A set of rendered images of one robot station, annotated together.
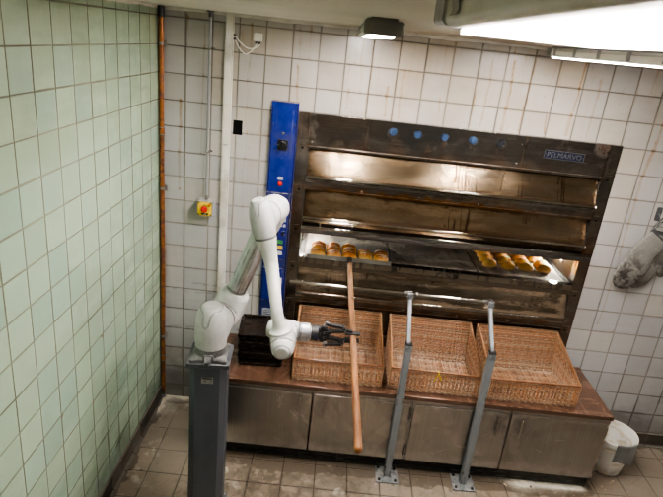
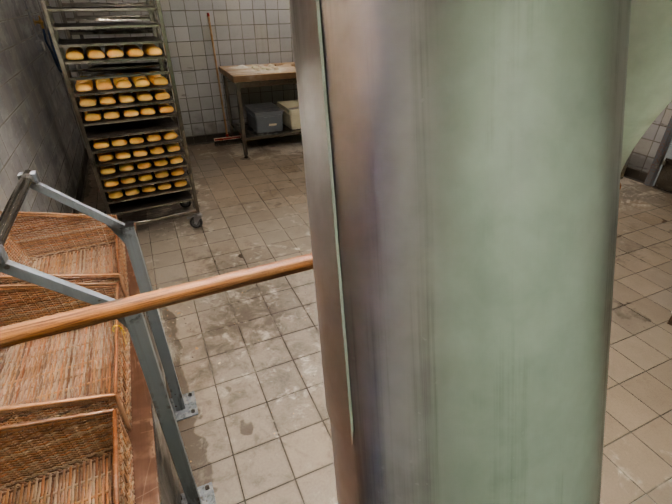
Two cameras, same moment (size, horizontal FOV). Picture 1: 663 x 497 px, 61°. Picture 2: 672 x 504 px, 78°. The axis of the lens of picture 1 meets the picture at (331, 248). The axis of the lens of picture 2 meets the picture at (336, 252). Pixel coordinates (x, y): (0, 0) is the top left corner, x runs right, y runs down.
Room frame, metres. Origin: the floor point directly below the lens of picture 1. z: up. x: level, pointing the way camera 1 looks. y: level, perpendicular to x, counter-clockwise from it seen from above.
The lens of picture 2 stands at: (2.66, 0.47, 1.62)
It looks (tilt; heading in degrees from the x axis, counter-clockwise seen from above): 31 degrees down; 246
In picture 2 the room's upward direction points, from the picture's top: straight up
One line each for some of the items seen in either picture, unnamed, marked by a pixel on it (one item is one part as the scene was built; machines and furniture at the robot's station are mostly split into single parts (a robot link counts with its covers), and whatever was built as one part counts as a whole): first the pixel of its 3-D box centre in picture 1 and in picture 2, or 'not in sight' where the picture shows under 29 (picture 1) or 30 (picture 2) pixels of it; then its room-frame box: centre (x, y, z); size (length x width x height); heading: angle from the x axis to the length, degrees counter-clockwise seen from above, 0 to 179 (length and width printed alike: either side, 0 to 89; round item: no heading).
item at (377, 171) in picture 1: (452, 177); not in sight; (3.39, -0.69, 1.80); 1.79 x 0.11 x 0.19; 91
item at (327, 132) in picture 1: (457, 145); not in sight; (3.42, -0.69, 1.99); 1.80 x 0.08 x 0.21; 91
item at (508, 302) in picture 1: (431, 293); not in sight; (3.39, -0.69, 1.02); 1.79 x 0.11 x 0.19; 91
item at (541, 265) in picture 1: (506, 251); not in sight; (3.84, -1.27, 1.21); 0.61 x 0.48 x 0.06; 1
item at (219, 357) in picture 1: (209, 350); not in sight; (2.38, 0.54, 1.03); 0.22 x 0.18 x 0.06; 5
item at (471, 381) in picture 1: (431, 353); (31, 354); (3.12, -0.71, 0.72); 0.56 x 0.49 x 0.28; 90
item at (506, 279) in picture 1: (434, 271); not in sight; (3.41, -0.69, 1.16); 1.80 x 0.06 x 0.04; 91
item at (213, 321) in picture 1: (212, 322); not in sight; (2.41, 0.54, 1.17); 0.18 x 0.16 x 0.22; 169
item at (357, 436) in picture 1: (352, 330); (313, 260); (2.44, -0.15, 1.20); 1.71 x 0.03 x 0.03; 1
